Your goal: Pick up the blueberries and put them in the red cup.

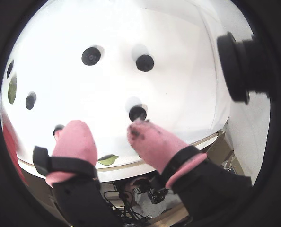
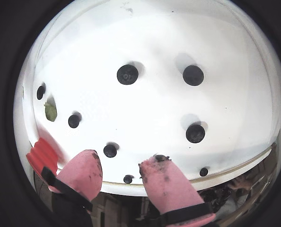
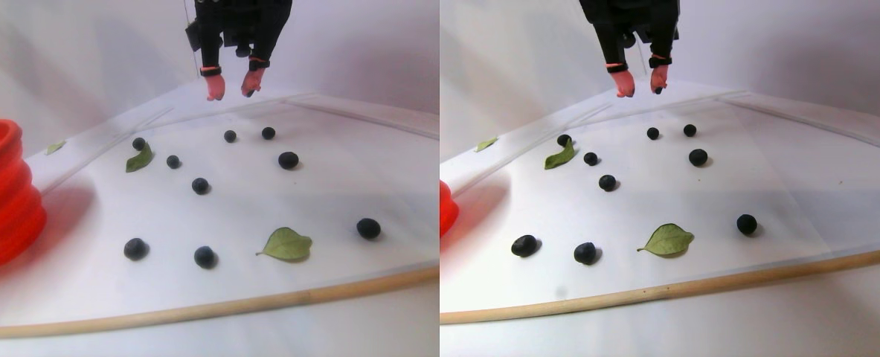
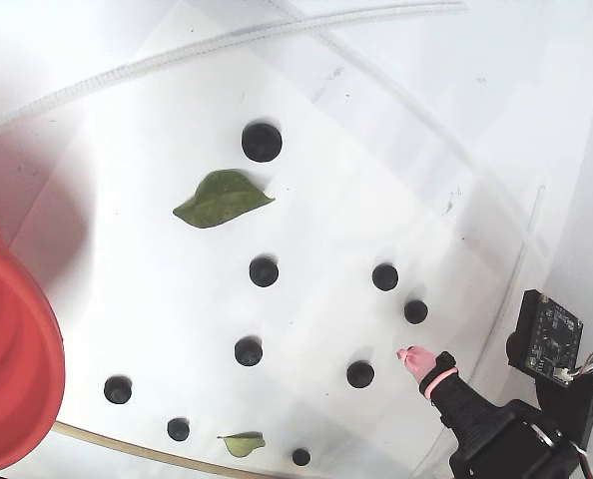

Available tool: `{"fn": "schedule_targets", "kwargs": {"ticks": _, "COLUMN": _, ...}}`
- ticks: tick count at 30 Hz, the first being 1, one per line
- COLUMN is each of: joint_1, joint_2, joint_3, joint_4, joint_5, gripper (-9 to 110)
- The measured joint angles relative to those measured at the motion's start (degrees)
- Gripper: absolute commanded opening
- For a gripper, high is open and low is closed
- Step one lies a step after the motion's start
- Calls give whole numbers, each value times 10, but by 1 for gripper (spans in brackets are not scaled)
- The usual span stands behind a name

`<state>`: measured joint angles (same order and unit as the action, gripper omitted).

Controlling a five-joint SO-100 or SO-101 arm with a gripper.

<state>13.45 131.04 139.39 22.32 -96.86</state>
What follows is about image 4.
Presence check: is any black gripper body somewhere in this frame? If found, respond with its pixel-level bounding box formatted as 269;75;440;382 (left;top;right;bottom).
448;398;587;479

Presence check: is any pink-tipped gripper finger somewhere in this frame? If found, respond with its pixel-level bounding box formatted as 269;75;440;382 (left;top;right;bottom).
396;344;500;438

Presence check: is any large dark blueberry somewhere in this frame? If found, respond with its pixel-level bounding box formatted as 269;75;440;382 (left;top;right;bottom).
240;120;284;163

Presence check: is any red collapsible silicone cup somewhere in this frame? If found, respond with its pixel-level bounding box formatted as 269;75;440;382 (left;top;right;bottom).
0;187;67;475

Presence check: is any green leaf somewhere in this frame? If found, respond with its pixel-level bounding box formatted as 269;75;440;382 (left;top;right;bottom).
216;430;267;458
172;168;277;230

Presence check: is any thin wooden edge strip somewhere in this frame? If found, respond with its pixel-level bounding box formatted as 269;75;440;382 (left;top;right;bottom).
51;420;297;479

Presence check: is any black camera cable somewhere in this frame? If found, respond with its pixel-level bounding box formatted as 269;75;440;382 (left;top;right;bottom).
553;348;593;385

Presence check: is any black camera mount knob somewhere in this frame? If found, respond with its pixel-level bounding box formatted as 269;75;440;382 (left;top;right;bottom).
505;287;586;386

